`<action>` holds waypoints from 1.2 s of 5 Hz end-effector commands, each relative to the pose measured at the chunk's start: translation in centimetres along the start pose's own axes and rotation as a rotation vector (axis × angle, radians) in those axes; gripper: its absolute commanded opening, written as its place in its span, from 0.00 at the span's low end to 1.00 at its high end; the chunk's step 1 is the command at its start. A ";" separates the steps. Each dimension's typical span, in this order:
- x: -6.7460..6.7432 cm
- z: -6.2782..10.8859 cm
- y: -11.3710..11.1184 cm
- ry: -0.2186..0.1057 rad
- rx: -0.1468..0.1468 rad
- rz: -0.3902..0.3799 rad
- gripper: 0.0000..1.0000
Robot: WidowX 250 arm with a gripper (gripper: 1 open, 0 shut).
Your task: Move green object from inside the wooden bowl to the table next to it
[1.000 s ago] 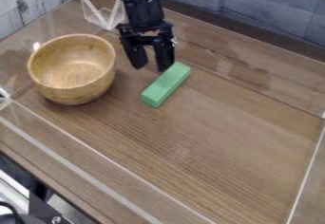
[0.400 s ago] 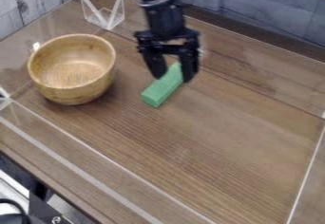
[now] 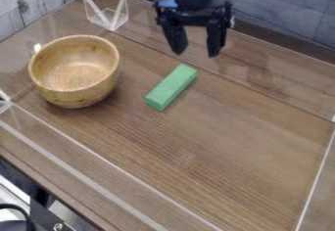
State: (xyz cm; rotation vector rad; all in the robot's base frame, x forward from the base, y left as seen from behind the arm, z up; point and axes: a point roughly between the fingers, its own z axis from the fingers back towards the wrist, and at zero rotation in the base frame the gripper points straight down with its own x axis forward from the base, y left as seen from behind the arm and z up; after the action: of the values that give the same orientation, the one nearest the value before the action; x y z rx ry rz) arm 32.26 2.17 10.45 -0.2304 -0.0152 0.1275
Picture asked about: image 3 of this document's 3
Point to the green rectangular block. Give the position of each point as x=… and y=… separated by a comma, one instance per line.
x=172, y=86

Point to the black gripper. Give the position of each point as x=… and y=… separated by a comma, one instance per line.
x=180, y=13

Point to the wooden bowl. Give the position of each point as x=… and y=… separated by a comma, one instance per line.
x=74, y=70

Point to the black metal mount bracket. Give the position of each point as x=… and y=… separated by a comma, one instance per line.
x=46, y=221

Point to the clear acrylic corner bracket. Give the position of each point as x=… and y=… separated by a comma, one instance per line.
x=107, y=18

